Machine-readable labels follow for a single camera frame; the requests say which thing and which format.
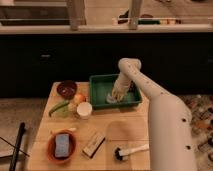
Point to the blue sponge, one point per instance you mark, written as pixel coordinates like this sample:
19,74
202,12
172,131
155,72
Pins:
62,145

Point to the grey blue towel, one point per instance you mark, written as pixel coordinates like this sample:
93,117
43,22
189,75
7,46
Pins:
110,99

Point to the green plastic tray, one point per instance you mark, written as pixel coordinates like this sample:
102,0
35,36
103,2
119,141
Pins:
101,85

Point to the white cup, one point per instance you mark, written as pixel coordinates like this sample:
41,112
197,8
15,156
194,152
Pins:
84,110

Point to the white handled brush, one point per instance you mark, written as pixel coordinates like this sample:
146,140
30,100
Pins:
122,154

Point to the wooden block eraser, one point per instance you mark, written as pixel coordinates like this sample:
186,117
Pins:
93,144

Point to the dark brown bowl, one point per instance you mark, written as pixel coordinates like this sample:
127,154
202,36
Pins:
67,89

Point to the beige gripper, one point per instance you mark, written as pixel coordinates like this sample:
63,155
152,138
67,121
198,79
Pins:
118,95

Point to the orange round fruit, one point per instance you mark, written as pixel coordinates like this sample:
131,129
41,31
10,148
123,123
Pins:
79,98

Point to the green vegetable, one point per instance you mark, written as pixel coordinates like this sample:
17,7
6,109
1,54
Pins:
57,107

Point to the black tripod leg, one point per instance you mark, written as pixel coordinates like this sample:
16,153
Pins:
16,148

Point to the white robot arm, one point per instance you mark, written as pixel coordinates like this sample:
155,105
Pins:
170,141

